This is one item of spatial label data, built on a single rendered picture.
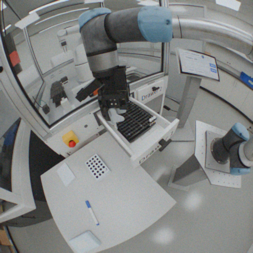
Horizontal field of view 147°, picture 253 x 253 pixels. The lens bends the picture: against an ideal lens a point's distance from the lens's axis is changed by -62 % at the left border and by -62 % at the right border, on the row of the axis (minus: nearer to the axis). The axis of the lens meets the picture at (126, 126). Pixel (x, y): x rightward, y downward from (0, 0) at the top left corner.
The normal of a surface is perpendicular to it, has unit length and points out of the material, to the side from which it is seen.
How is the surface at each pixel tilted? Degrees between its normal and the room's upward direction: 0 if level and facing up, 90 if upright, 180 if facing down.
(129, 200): 0
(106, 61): 90
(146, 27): 110
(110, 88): 90
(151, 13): 69
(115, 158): 0
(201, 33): 115
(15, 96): 90
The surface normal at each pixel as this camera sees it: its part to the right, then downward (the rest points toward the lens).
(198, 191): -0.11, -0.64
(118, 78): -0.15, 0.77
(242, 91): -0.72, 0.58
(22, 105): 0.61, 0.57
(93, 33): -0.38, 0.84
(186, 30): -0.29, 0.93
